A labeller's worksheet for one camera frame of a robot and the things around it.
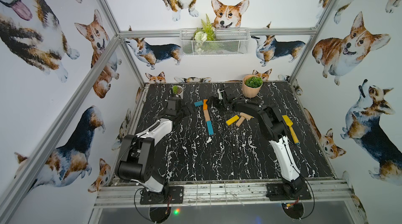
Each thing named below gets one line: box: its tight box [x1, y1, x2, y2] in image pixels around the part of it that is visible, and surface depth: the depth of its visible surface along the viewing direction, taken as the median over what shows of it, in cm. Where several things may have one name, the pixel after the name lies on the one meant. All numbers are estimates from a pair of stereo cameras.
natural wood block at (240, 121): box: [235, 116, 246, 128], surface depth 102 cm
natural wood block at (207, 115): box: [203, 109, 211, 122], surface depth 105 cm
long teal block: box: [206, 120, 215, 136], surface depth 97 cm
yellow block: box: [225, 115, 240, 127], surface depth 102 cm
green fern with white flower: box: [193, 13, 217, 53], surface depth 84 cm
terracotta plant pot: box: [241, 74, 264, 98], surface depth 108 cm
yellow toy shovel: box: [281, 114, 299, 144], surface depth 95 cm
